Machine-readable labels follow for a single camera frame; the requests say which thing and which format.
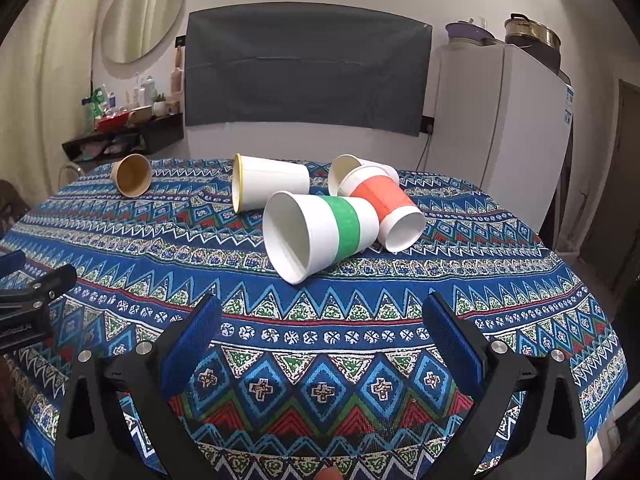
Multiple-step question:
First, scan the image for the green banded white paper cup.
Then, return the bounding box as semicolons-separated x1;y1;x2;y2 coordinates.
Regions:
262;191;380;285

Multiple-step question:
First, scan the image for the brown kraft paper cup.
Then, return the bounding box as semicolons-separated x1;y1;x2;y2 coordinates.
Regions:
111;154;152;198

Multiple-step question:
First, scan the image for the orange banded white paper cup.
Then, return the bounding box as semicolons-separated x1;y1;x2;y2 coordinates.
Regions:
338;166;426;254

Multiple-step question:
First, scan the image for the white cup with yellow rim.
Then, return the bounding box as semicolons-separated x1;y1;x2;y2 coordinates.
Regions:
231;154;310;212

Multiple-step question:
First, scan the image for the plain white paper cup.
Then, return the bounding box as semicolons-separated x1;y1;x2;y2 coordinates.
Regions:
326;154;399;196

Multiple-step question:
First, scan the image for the blue patterned tablecloth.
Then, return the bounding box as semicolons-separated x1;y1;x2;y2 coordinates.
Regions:
1;159;628;479

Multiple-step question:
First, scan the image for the red tray on shelf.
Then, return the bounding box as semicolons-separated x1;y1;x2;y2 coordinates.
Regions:
94;112;130;133

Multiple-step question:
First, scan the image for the green bottle on shelf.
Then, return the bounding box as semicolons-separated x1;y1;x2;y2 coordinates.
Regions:
85;87;108;127

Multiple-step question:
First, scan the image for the small potted plant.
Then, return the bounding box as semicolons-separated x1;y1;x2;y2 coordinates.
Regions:
152;93;167;117

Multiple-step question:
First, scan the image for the tall beige bottle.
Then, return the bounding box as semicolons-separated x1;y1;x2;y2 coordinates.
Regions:
170;47;183;96

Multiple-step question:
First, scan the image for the white refrigerator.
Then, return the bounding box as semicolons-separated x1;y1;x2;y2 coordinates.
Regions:
425;44;575;230

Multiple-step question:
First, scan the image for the dark grey covered television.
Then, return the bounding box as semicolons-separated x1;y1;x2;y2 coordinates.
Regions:
184;2;433;136

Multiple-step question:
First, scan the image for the purple bowl on refrigerator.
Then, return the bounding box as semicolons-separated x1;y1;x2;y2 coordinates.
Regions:
445;21;496;46

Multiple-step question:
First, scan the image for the metal pot on refrigerator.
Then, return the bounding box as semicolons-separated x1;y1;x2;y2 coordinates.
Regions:
504;13;561;75

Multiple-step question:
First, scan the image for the black wall shelf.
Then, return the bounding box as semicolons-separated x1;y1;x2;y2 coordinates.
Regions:
62;114;184;165

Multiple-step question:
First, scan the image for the black power cable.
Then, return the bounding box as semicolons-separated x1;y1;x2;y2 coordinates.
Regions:
416;131;434;174

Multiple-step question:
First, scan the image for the oval wall mirror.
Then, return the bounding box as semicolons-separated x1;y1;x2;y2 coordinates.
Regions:
101;0;184;64

